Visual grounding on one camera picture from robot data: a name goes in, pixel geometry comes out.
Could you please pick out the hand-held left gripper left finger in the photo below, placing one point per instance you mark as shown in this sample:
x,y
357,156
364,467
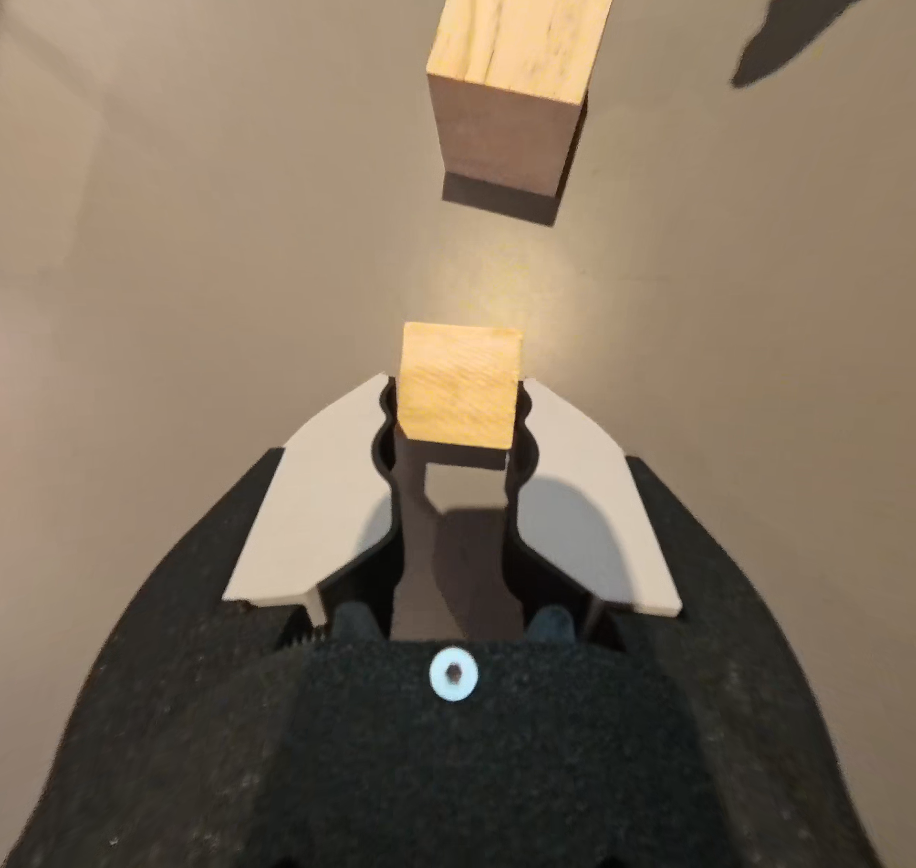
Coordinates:
x,y
315,503

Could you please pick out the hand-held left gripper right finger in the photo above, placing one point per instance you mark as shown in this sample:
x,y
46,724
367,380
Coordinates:
x,y
594,517

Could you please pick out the small wooden cube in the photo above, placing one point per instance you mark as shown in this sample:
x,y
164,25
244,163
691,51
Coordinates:
x,y
458,388

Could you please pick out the large wooden cube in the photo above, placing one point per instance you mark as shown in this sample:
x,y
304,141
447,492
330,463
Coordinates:
x,y
515,45

